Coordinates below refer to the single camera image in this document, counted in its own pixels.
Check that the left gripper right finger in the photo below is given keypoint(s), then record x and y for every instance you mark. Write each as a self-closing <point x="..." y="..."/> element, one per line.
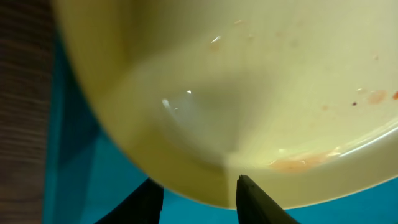
<point x="254" y="206"/>

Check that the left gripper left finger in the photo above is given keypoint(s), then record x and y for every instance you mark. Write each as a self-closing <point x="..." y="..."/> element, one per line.
<point x="142" y="206"/>

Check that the blue plastic tray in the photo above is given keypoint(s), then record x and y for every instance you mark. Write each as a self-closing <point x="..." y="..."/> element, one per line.
<point x="86" y="175"/>

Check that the yellow-green plate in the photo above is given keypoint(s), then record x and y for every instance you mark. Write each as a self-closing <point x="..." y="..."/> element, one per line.
<point x="300" y="95"/>

